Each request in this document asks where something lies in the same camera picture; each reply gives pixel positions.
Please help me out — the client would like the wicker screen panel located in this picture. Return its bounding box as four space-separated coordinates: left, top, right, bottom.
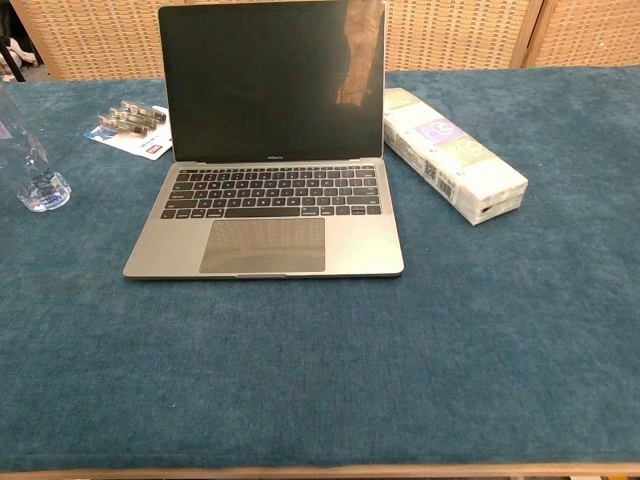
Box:
522 0 640 70
10 0 162 82
383 0 541 74

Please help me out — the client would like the clear plastic water bottle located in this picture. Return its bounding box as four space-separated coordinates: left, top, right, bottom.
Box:
0 82 72 214

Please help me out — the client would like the blue tablecloth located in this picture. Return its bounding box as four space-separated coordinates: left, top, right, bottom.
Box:
0 67 640 474

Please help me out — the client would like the white rectangular carton box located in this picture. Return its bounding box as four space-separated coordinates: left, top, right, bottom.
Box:
382 87 530 227

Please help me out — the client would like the black stand leg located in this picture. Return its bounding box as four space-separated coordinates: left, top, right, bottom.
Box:
0 42 29 84

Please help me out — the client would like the battery blister pack card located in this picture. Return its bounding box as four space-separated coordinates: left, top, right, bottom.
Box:
82 98 174 161

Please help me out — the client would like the grey laptop computer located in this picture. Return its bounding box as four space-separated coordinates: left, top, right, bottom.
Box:
122 0 405 282

